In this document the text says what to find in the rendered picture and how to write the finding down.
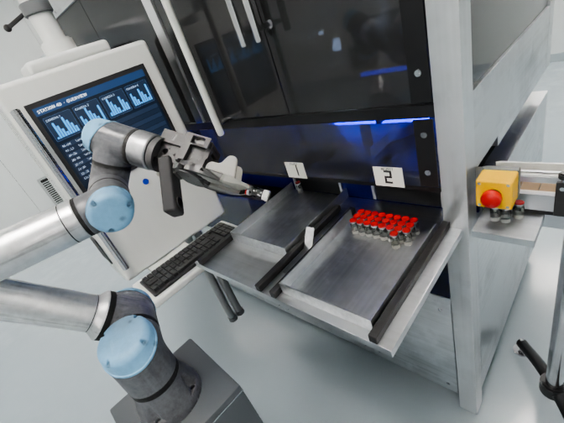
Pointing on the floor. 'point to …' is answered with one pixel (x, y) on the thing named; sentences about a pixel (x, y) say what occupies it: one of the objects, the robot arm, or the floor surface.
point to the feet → (540, 373)
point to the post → (457, 179)
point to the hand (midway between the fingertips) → (242, 190)
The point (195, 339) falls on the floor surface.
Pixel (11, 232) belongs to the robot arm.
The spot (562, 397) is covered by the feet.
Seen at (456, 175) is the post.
